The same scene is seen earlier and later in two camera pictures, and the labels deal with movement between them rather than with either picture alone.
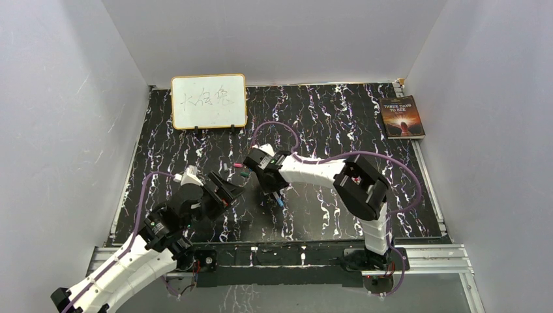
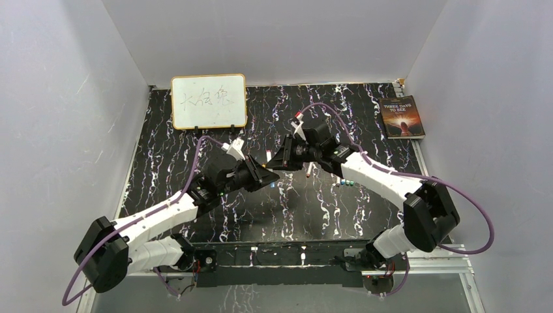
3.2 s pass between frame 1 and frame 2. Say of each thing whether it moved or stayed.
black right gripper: moved
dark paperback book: stayed
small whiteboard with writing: stayed
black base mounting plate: stayed
